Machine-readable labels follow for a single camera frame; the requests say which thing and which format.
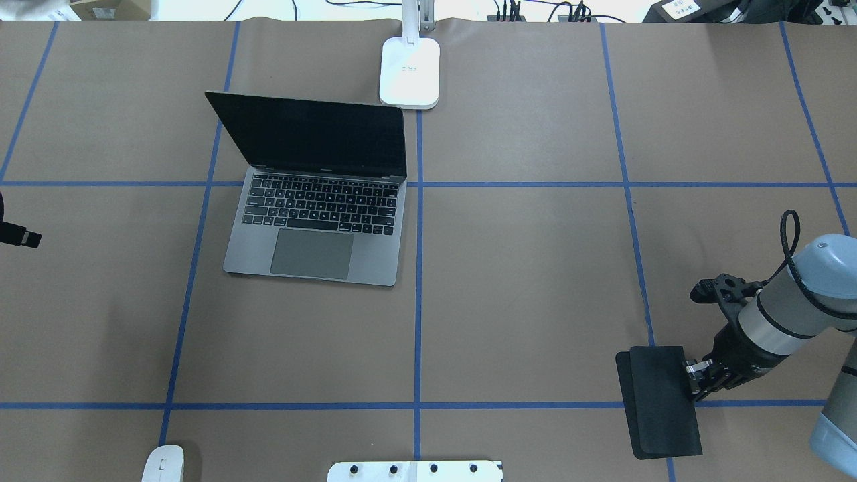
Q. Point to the grey laptop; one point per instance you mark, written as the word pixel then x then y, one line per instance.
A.
pixel 324 193

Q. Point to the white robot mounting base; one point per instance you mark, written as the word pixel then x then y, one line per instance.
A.
pixel 438 470

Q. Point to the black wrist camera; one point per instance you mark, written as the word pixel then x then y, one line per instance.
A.
pixel 730 293

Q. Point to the cardboard box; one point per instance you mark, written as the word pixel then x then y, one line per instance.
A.
pixel 126 10

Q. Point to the black mouse pad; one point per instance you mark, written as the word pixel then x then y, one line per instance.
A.
pixel 659 410

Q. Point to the white computer mouse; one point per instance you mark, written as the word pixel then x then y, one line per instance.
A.
pixel 164 463

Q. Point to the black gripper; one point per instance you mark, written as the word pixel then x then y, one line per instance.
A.
pixel 738 355

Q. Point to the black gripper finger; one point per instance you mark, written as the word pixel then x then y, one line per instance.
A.
pixel 13 234

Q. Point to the black device with label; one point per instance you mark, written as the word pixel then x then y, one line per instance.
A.
pixel 691 11

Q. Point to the white desk lamp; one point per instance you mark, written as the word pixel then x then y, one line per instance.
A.
pixel 410 70

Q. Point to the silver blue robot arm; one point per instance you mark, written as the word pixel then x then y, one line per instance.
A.
pixel 768 321

